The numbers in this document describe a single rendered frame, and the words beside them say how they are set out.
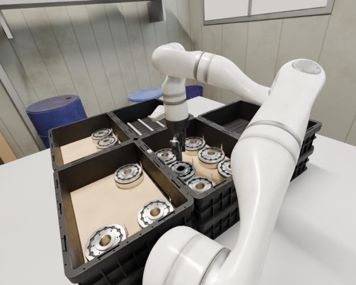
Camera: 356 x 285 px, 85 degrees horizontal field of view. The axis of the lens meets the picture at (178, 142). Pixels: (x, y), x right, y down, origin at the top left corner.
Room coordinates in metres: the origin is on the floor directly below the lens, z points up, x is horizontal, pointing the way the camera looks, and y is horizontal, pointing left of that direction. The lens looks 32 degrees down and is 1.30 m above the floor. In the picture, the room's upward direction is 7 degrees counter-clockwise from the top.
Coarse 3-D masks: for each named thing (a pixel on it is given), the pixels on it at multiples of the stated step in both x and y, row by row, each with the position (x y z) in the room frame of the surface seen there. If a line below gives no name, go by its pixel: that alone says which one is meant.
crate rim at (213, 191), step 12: (204, 120) 0.76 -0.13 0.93; (156, 132) 0.70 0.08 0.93; (228, 132) 0.63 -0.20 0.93; (144, 144) 0.62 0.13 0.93; (156, 156) 0.54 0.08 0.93; (168, 168) 0.46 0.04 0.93; (228, 180) 0.38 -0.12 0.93; (192, 192) 0.35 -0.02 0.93; (204, 192) 0.35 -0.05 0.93; (216, 192) 0.35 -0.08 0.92
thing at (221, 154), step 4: (204, 148) 0.65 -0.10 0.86; (208, 148) 0.64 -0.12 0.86; (212, 148) 0.64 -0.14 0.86; (216, 148) 0.64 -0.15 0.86; (200, 152) 0.62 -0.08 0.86; (204, 152) 0.62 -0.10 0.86; (220, 152) 0.61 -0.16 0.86; (200, 156) 0.60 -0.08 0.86; (204, 156) 0.59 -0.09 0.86; (216, 156) 0.58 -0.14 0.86; (220, 156) 0.58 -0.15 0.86; (204, 160) 0.57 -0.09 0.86; (208, 160) 0.57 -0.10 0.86; (212, 160) 0.57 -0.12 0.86; (216, 160) 0.56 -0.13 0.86; (220, 160) 0.56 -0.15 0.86
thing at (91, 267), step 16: (128, 144) 0.64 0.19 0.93; (176, 208) 0.31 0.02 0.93; (192, 208) 0.32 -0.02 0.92; (64, 224) 0.30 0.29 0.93; (160, 224) 0.27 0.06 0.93; (64, 240) 0.26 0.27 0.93; (128, 240) 0.24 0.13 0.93; (144, 240) 0.25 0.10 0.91; (64, 256) 0.23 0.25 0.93; (96, 256) 0.22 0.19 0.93; (112, 256) 0.22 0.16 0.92; (64, 272) 0.20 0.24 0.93; (80, 272) 0.19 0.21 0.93; (96, 272) 0.20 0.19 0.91
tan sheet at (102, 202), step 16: (112, 176) 0.58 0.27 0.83; (144, 176) 0.56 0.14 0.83; (80, 192) 0.51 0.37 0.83; (96, 192) 0.50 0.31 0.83; (112, 192) 0.49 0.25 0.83; (128, 192) 0.48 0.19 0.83; (144, 192) 0.48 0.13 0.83; (160, 192) 0.47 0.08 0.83; (80, 208) 0.44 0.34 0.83; (96, 208) 0.43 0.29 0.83; (112, 208) 0.42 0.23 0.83; (128, 208) 0.42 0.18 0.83; (80, 224) 0.38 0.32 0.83; (96, 224) 0.37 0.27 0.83; (128, 224) 0.36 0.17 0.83; (80, 240) 0.33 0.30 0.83
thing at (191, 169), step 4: (172, 164) 0.57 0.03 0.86; (176, 164) 0.57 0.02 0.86; (184, 164) 0.56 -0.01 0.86; (188, 164) 0.56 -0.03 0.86; (192, 164) 0.55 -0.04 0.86; (172, 168) 0.55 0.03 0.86; (188, 168) 0.53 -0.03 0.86; (192, 168) 0.53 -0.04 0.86; (188, 172) 0.51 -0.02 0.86; (192, 172) 0.51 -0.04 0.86; (180, 176) 0.50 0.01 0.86; (184, 176) 0.50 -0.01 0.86; (188, 176) 0.49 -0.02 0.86
